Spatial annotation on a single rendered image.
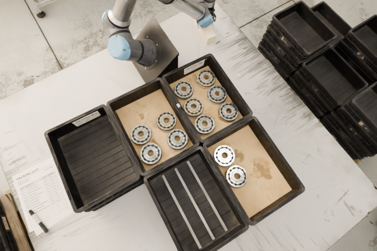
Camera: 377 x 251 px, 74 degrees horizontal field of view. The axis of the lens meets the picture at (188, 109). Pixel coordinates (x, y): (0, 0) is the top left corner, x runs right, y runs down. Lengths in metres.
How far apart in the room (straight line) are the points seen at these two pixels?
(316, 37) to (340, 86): 0.42
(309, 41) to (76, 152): 1.78
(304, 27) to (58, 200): 2.03
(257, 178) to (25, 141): 1.22
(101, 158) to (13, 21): 2.12
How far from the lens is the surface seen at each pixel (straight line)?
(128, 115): 1.32
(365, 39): 2.43
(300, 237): 1.49
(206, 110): 1.31
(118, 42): 1.29
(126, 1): 1.24
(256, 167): 1.28
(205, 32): 1.64
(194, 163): 1.23
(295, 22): 2.25
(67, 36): 2.77
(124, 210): 1.37
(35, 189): 1.53
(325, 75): 2.22
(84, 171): 1.30
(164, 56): 1.38
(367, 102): 2.14
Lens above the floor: 2.05
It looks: 69 degrees down
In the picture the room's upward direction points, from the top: 6 degrees clockwise
